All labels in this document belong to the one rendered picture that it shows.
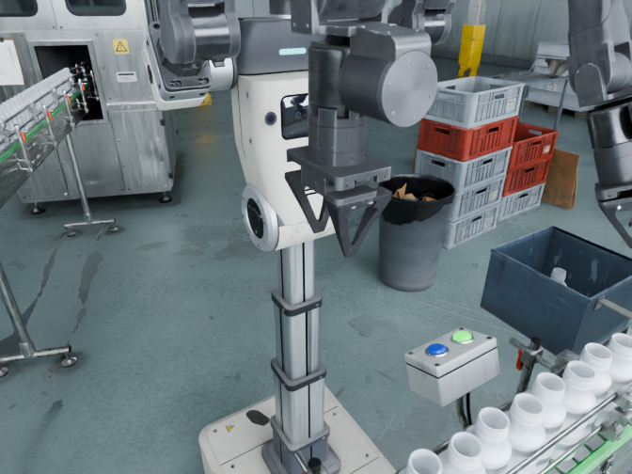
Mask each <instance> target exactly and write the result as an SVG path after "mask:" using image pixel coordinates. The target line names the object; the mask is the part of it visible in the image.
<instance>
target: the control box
mask: <svg viewBox="0 0 632 474"><path fill-rule="evenodd" d="M459 331H466V332H468V333H470V335H471V339H470V340H465V341H458V340H454V339H453V334H454V333H456V332H459ZM434 343H441V344H444V345H445V346H446V350H447V351H446V352H444V353H442V354H436V355H435V354H430V353H428V346H429V345H431V344H434ZM404 357H405V362H406V369H407V375H408V382H409V387H410V389H411V390H412V391H414V392H416V393H418V395H420V396H422V397H424V398H426V399H428V400H429V401H431V402H433V403H436V404H437V405H439V406H441V407H444V406H446V405H447V404H449V403H452V402H453V401H455V411H456V414H457V417H458V419H459V422H460V425H461V428H462V431H463V430H464V429H465V428H466V427H468V426H470V425H471V424H472V420H471V414H470V391H471V390H473V389H475V388H476V387H479V386H481V385H482V384H484V383H486V382H487V381H489V380H491V379H493V378H494V377H496V376H498V375H499V374H500V372H499V364H498V349H497V340H496V338H493V337H490V336H487V335H484V334H482V333H479V332H476V331H473V330H469V329H466V328H463V327H459V328H457V329H455V330H453V331H451V332H450V333H448V334H446V335H444V336H441V337H439V338H437V339H435V340H432V341H430V342H428V343H426V344H424V345H422V346H420V347H418V348H416V349H414V350H412V351H410V352H408V353H406V354H405V355H404ZM465 394H466V414H465V410H464V395H465ZM466 415H467V419H466Z"/></svg>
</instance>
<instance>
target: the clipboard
mask: <svg viewBox="0 0 632 474"><path fill-rule="evenodd" d="M18 85H27V83H26V81H25V77H24V71H23V68H22V64H21V60H20V58H19V54H18V51H17V47H16V44H15V40H14V38H0V86H18Z"/></svg>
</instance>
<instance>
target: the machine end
mask: <svg viewBox="0 0 632 474"><path fill-rule="evenodd" d="M155 21H160V15H159V8H158V2H157V0H0V38H14V40H15V44H16V47H17V51H18V54H19V58H20V60H21V64H22V68H23V71H24V77H25V81H26V83H27V85H18V86H0V104H2V103H5V102H6V101H7V100H10V98H14V97H13V96H17V94H19V93H22V92H23V91H25V90H26V89H29V88H30V87H32V86H34V85H36V84H37V83H40V81H43V80H45V78H48V77H50V75H53V74H55V73H56V72H58V71H62V70H63V69H64V68H69V69H70V70H73V69H72V68H71V67H75V63H77V66H80V65H81V62H86V61H88V63H86V64H85V65H84V66H85V67H86V66H88V65H89V64H92V65H91V66H90V67H88V68H87V69H86V70H88V69H90V70H92V71H93V72H94V77H95V81H96V86H97V89H98V94H99V101H98V102H96V104H95V105H94V106H93V107H92V108H91V109H90V110H89V111H88V113H87V114H86V115H85V116H84V117H83V118H82V119H81V120H80V121H79V122H78V124H77V125H76V127H77V129H76V130H75V131H74V132H71V139H72V143H73V146H74V149H75V153H76V157H77V161H78V165H79V168H80V172H81V176H82V180H83V183H84V186H85V190H86V194H87V198H96V197H108V196H119V195H131V194H143V193H154V192H162V193H163V197H160V198H159V199H158V200H159V202H160V203H168V202H170V201H172V197H167V196H166V191H171V189H172V186H173V183H174V176H175V167H176V158H177V147H178V137H177V134H178V129H176V124H175V118H174V112H173V109H170V110H160V109H158V108H157V106H156V104H155V100H154V98H153V94H152V91H151V87H150V81H149V77H148V75H147V71H146V68H145V64H144V60H143V57H142V54H141V51H142V47H143V43H144V40H145V38H146V34H147V30H148V28H149V25H150V22H155ZM90 70H89V71H87V73H90ZM17 194H18V197H19V199H20V200H21V201H22V203H32V204H34V206H35V209H33V210H31V211H30V213H31V214H41V213H45V212H46V209H45V208H40V207H39V205H38V203H39V202H44V201H56V200H66V199H78V198H80V195H79V191H78V188H77V184H76V180H75V177H74V174H73V170H72V166H71V160H70V156H69V153H68V149H67V145H66V142H65V138H64V139H63V140H62V141H61V142H60V144H59V145H58V146H57V148H56V149H54V150H53V151H52V153H51V154H50V155H49V156H48V157H47V158H46V159H45V160H44V161H43V163H42V164H41V165H40V166H39V167H38V168H37V169H36V170H35V171H34V173H33V175H31V176H30V177H29V178H28V179H27V180H26V181H25V183H24V184H23V185H22V186H21V187H20V188H19V189H18V190H17Z"/></svg>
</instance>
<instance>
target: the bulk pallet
mask: <svg viewBox="0 0 632 474"><path fill-rule="evenodd" d="M537 43H538V50H537V53H536V54H535V55H536V58H537V57H542V58H554V59H562V60H567V59H566V57H567V56H569V55H570V54H569V45H568V39H567V40H553V41H538V42H537ZM533 71H534V72H540V73H547V74H549V71H548V66H547V63H546V62H545V60H543V59H537V60H536V62H535V64H534V66H533ZM564 83H565V80H561V81H555V82H552V84H551V82H548V83H542V84H535V85H529V87H528V89H529V95H528V97H527V98H525V104H524V107H527V108H532V107H537V106H543V105H549V107H548V111H547V113H552V114H555V113H558V109H559V105H560V101H561V94H562V91H563V87H564ZM602 104H604V103H601V104H596V105H591V106H586V107H581V108H579V105H578V100H577V95H576V93H575V92H574V91H573V90H572V89H571V87H570V83H569V84H568V88H567V91H566V95H565V99H564V103H563V107H562V110H561V111H562V112H564V111H570V110H571V111H576V112H575V117H574V119H585V118H586V117H587V116H589V115H587V113H588V111H589V110H593V108H594V107H596V106H598V105H602Z"/></svg>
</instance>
